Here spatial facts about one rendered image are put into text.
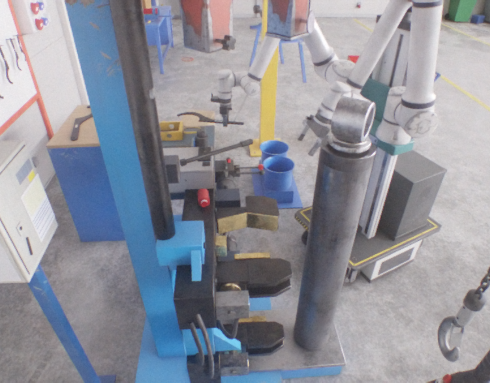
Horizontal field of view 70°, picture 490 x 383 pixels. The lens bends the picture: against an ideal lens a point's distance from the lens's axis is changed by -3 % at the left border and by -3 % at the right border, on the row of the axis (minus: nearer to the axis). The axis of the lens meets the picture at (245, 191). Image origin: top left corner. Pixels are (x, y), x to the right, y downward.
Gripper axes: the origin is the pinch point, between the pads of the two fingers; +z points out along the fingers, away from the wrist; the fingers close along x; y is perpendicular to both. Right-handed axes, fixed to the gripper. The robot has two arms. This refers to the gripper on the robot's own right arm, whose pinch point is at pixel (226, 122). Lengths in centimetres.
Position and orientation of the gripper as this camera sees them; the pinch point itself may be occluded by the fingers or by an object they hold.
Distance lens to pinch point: 239.9
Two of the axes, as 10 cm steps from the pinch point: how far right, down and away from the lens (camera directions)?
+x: 1.8, -5.8, 7.9
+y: 9.8, 1.1, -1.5
